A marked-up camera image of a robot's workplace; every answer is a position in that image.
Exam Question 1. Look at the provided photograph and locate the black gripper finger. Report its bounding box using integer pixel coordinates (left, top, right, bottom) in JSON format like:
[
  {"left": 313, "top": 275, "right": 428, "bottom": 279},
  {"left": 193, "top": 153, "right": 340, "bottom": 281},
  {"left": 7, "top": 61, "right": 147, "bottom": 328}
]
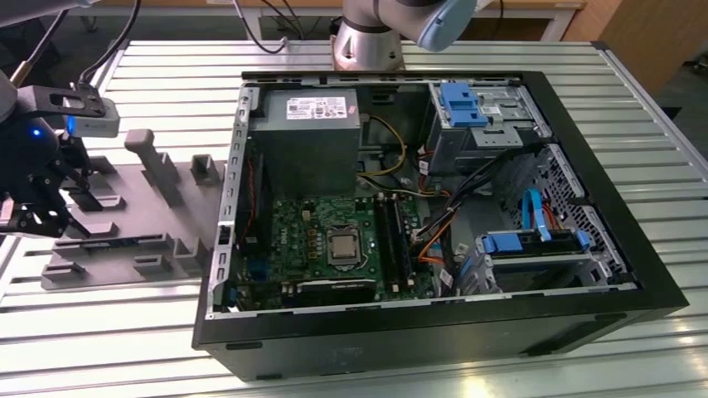
[
  {"left": 0, "top": 177, "right": 93, "bottom": 240},
  {"left": 49, "top": 136, "right": 93, "bottom": 192}
]

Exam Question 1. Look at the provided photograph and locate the black RAM slot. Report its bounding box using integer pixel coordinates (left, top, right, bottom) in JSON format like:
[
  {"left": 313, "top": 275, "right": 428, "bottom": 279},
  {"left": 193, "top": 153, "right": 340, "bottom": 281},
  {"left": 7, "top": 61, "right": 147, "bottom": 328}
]
[{"left": 373, "top": 193, "right": 404, "bottom": 294}]

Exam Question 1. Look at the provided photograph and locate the grey parts rack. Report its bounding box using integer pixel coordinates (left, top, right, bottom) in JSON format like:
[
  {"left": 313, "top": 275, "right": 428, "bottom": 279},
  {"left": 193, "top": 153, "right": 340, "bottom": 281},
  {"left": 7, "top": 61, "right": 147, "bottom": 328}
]
[{"left": 39, "top": 129, "right": 229, "bottom": 291}]

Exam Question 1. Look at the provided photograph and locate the black mesh bin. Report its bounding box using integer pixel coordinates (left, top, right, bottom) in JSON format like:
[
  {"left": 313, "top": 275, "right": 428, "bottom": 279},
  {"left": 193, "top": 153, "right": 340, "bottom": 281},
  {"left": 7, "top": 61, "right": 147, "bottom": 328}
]
[{"left": 0, "top": 24, "right": 61, "bottom": 86}]

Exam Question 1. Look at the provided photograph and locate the grey power supply unit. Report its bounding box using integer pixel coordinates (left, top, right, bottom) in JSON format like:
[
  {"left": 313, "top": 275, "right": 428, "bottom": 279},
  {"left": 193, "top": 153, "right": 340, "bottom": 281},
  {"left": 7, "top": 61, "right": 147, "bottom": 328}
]
[{"left": 247, "top": 89, "right": 364, "bottom": 198}]

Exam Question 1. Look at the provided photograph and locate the green motherboard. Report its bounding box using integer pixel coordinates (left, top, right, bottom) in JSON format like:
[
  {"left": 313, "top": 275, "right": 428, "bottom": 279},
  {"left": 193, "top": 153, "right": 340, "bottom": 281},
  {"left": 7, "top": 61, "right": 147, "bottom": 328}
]
[{"left": 231, "top": 194, "right": 444, "bottom": 310}]

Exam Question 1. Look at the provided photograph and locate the black CPU socket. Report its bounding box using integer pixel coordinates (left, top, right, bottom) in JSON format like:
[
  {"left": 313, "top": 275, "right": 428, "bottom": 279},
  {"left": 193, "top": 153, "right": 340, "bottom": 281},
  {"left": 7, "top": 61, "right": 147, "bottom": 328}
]
[{"left": 321, "top": 223, "right": 371, "bottom": 271}]

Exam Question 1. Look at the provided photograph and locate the silver CPU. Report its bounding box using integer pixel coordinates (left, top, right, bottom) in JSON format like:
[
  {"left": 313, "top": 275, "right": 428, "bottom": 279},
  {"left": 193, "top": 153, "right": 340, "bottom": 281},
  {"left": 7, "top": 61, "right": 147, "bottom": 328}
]
[{"left": 329, "top": 235, "right": 359, "bottom": 260}]

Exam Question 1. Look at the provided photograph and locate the black graphics card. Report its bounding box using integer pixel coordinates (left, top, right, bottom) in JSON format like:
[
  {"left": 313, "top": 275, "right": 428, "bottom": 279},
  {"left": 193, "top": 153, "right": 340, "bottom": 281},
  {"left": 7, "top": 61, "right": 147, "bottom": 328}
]
[{"left": 280, "top": 276, "right": 376, "bottom": 308}]

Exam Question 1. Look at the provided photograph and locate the black open PC case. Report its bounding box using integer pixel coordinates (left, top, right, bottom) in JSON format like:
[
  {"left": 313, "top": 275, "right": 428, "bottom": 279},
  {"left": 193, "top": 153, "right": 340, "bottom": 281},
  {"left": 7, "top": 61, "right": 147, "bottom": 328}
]
[{"left": 191, "top": 70, "right": 692, "bottom": 381}]

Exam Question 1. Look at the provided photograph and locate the blue drive latch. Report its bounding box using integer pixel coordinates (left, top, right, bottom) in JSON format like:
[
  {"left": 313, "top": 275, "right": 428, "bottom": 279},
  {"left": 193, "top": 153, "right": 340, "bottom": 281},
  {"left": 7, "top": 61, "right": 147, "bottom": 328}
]
[{"left": 440, "top": 82, "right": 491, "bottom": 129}]

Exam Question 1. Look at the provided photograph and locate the silver drive cage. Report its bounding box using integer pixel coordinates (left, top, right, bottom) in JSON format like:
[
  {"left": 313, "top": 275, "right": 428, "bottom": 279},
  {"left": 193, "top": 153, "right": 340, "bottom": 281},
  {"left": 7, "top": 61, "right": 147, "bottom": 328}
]
[{"left": 425, "top": 81, "right": 555, "bottom": 175}]

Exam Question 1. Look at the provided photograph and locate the disk with blue carrier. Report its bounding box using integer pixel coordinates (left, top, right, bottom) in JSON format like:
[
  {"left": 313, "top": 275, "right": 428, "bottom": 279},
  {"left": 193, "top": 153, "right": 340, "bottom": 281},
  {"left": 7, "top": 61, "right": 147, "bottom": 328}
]
[{"left": 477, "top": 230, "right": 591, "bottom": 260}]

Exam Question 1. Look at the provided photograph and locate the silver disk bay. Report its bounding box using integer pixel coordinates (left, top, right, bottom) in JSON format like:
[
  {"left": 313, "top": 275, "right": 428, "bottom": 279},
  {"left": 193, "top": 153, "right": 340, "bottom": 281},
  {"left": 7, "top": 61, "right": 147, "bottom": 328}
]
[{"left": 475, "top": 248, "right": 615, "bottom": 294}]

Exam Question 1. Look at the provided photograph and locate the wooden cabinet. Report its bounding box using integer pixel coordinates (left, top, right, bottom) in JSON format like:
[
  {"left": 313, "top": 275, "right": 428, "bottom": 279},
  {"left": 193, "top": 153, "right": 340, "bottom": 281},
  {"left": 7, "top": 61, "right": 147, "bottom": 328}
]
[{"left": 563, "top": 0, "right": 708, "bottom": 96}]

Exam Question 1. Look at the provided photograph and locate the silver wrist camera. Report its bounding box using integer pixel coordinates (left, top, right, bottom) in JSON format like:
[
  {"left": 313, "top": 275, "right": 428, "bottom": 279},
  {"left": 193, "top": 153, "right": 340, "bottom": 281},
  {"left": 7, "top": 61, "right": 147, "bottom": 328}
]
[{"left": 16, "top": 85, "right": 120, "bottom": 139}]

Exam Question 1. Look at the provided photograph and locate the black cable brass end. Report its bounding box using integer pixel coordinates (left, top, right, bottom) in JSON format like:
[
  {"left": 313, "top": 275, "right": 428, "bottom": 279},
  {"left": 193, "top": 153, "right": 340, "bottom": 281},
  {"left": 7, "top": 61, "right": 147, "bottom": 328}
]
[{"left": 9, "top": 10, "right": 71, "bottom": 88}]

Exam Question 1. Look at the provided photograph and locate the thin red wire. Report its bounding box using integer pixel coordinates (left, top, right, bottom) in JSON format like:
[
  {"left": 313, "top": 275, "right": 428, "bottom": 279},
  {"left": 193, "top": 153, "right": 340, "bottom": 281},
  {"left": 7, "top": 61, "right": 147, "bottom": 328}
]
[{"left": 247, "top": 155, "right": 261, "bottom": 221}]

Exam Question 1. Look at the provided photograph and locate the black camera cable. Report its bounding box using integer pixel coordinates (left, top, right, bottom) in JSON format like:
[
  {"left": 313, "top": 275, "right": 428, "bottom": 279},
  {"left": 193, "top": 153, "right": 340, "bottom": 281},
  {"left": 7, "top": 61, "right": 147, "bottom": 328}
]
[{"left": 76, "top": 0, "right": 143, "bottom": 90}]

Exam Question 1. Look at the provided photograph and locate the black cable grey plug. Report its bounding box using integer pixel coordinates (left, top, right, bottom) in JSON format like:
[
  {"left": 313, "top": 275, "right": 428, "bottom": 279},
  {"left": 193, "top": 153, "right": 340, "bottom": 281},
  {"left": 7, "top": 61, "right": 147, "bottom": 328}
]
[{"left": 231, "top": 0, "right": 292, "bottom": 54}]

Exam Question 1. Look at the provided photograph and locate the yellow wire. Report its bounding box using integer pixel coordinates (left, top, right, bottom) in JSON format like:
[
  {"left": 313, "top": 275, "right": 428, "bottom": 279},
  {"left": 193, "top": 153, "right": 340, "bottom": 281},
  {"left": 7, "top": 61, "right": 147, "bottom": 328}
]
[{"left": 356, "top": 114, "right": 408, "bottom": 190}]

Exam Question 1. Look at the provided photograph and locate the orange wire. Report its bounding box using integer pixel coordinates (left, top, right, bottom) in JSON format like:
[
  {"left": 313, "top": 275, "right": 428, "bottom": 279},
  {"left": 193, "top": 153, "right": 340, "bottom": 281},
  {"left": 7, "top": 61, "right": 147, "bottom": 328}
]
[{"left": 417, "top": 206, "right": 460, "bottom": 265}]

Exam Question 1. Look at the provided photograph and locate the black wire bundle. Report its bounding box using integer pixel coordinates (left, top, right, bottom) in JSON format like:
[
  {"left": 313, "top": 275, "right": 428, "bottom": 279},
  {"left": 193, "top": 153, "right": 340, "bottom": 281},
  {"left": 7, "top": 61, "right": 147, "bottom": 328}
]
[{"left": 441, "top": 143, "right": 541, "bottom": 212}]

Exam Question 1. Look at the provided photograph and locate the blue flat wire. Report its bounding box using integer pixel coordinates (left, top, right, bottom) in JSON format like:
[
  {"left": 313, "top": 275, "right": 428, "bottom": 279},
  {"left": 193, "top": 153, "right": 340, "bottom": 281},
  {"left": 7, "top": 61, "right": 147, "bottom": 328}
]
[{"left": 523, "top": 188, "right": 555, "bottom": 242}]

